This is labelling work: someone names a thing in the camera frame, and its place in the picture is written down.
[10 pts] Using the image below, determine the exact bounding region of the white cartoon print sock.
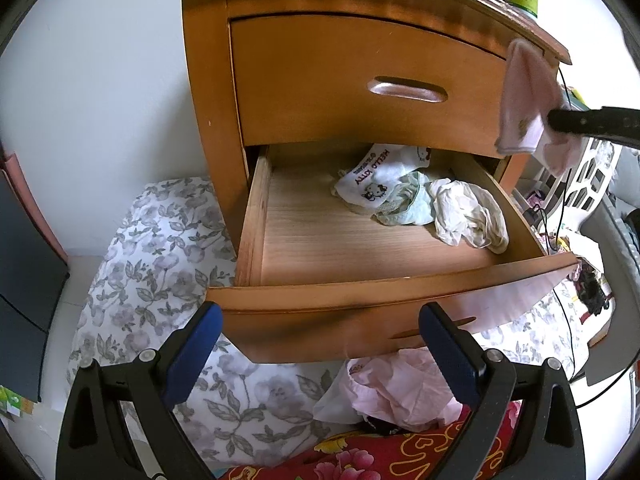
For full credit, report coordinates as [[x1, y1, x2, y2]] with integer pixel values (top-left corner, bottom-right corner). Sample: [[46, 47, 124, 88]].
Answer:
[[331, 144, 434, 214]]

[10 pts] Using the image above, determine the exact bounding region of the dark blue cabinet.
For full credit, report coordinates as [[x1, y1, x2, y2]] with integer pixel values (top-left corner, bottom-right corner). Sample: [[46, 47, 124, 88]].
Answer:
[[0, 160, 72, 404]]

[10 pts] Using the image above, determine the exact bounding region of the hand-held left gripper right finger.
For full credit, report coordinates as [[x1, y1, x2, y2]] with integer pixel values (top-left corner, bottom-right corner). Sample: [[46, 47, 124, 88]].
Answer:
[[419, 302, 586, 480]]

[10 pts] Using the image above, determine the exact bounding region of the cream cloth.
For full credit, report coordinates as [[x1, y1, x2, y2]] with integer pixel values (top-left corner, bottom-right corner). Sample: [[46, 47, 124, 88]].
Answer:
[[431, 178, 511, 255]]

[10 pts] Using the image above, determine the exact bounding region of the wooden nightstand shallow drawer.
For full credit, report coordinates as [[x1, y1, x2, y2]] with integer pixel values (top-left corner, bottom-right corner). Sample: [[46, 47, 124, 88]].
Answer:
[[227, 11, 512, 159]]

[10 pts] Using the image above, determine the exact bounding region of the green packet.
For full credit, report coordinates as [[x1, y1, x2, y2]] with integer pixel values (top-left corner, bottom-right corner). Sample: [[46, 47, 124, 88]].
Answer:
[[0, 385, 39, 417]]

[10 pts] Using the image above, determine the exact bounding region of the black garment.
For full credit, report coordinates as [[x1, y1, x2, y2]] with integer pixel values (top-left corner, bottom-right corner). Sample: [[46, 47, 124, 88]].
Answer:
[[575, 270, 609, 319]]

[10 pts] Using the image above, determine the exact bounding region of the white cutout desk organizer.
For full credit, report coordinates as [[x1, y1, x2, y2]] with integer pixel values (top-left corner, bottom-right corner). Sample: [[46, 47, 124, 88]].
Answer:
[[510, 87, 619, 212]]

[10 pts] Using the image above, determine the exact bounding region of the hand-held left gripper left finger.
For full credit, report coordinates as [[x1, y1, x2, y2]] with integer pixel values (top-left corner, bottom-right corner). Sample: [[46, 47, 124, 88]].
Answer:
[[56, 301, 224, 480]]

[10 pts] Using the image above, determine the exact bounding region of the pink board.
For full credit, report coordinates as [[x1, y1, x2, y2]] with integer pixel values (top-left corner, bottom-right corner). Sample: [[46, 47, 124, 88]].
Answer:
[[0, 152, 71, 267]]

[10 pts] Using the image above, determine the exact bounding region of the wooden nightstand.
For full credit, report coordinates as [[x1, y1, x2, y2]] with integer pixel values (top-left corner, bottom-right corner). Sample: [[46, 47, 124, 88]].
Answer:
[[166, 0, 573, 292]]

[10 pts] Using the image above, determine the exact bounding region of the green lace underwear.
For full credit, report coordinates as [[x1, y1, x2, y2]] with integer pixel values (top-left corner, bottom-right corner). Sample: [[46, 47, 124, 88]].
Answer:
[[372, 170, 452, 227]]

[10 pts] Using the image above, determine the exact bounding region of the small pink cloth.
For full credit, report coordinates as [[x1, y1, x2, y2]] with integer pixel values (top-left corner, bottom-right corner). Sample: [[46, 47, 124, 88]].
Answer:
[[495, 38, 584, 177]]

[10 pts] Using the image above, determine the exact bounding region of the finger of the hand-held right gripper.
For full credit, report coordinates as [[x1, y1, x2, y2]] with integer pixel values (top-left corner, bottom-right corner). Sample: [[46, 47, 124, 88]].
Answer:
[[546, 105, 640, 151]]

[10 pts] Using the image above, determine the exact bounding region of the wooden nightstand deep drawer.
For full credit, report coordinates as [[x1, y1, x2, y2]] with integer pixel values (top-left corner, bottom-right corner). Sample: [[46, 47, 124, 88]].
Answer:
[[206, 142, 582, 365]]

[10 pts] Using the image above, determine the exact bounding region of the red floral blanket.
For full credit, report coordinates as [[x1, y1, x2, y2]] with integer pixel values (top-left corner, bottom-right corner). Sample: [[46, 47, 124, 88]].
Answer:
[[220, 400, 526, 480]]

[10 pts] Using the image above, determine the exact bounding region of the grey floral quilt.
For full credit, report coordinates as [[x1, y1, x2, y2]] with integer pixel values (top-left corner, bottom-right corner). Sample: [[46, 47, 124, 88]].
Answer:
[[67, 176, 592, 467]]

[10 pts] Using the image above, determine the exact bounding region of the large pink garment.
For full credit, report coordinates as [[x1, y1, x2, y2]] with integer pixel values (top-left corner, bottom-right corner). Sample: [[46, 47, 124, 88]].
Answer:
[[345, 347, 502, 432]]

